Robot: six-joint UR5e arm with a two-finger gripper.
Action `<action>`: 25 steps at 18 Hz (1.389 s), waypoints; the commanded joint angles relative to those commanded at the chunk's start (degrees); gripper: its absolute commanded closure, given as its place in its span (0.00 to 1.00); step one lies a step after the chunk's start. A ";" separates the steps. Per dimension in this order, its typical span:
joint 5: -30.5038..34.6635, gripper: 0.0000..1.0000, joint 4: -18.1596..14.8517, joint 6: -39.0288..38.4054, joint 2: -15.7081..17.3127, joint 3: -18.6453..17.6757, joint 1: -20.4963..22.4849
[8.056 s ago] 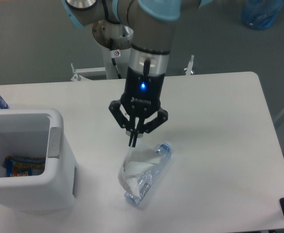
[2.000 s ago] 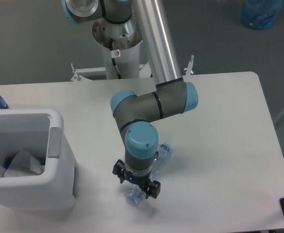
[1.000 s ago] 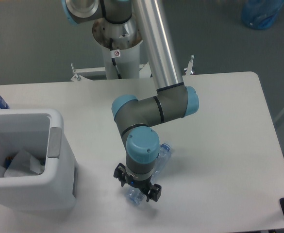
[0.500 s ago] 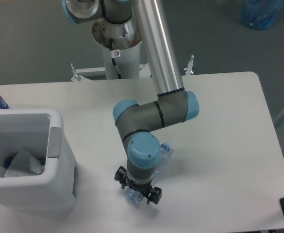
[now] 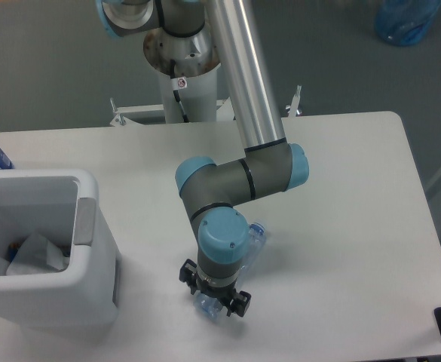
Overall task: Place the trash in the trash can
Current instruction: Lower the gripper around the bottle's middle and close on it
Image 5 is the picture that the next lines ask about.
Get black pedestal cable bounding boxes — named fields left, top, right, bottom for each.
left=169, top=58, right=190, bottom=124

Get clear plastic water bottle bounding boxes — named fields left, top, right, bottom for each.
left=193, top=219, right=267, bottom=322

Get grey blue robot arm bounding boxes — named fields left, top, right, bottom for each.
left=96, top=1, right=309, bottom=319

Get blue yellow snack wrapper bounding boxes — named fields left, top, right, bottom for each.
left=7, top=243, right=21, bottom=262

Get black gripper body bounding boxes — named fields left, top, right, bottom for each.
left=191, top=269, right=239, bottom=307

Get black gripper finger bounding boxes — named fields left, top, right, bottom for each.
left=222, top=290, right=251, bottom=318
left=179, top=259, right=198, bottom=295

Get blue plastic bag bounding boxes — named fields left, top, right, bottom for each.
left=374, top=0, right=441, bottom=47

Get white trash can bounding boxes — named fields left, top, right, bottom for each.
left=0, top=169, right=121, bottom=327

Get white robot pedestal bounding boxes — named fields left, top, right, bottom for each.
left=110, top=23, right=235, bottom=127

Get white paper tissue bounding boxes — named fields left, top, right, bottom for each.
left=6, top=232, right=69, bottom=276

